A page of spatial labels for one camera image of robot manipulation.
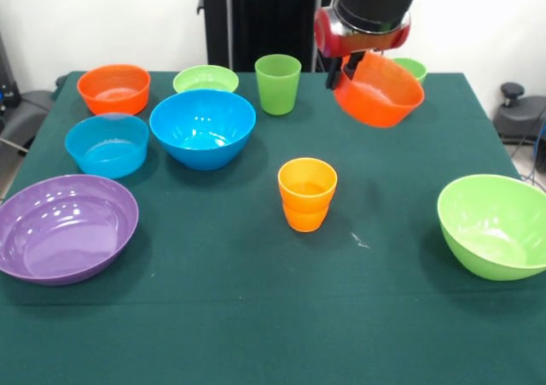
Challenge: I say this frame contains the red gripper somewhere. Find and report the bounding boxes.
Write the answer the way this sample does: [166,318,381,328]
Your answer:
[314,8,413,90]

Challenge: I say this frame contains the orange bowl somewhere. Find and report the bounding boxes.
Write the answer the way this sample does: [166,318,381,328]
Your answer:
[333,50,426,129]
[76,63,151,116]

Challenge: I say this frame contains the orange-yellow stepped cup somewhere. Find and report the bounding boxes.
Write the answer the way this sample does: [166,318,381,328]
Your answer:
[277,157,339,233]

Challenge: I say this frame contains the green stepped cup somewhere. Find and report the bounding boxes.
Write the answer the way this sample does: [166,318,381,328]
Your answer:
[392,57,428,85]

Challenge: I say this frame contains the small light green bowl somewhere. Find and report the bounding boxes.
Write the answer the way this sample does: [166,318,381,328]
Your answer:
[171,64,240,95]

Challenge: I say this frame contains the large blue bowl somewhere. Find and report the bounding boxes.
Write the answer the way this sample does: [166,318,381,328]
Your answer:
[148,89,257,172]

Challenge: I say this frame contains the grey stand base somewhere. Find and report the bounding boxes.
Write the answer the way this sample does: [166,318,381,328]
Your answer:
[493,81,546,147]
[0,89,56,152]

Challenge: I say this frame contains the large green bowl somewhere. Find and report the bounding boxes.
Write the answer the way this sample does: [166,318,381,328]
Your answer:
[436,173,546,282]

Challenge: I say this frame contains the dark green tablecloth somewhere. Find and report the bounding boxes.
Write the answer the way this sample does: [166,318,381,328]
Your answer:
[0,71,546,385]

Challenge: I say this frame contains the small blue bowl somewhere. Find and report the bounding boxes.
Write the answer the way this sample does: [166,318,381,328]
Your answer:
[64,112,150,179]

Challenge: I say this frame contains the purple bowl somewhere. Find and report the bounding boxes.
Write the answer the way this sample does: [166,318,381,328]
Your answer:
[0,173,140,287]

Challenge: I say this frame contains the black device with blue light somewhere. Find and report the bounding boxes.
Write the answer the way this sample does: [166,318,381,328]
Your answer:
[0,32,22,108]

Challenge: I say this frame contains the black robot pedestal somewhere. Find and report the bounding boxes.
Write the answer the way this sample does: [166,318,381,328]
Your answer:
[196,0,340,73]

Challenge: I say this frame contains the blue cable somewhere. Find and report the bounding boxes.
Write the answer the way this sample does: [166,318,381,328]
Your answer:
[522,120,546,181]

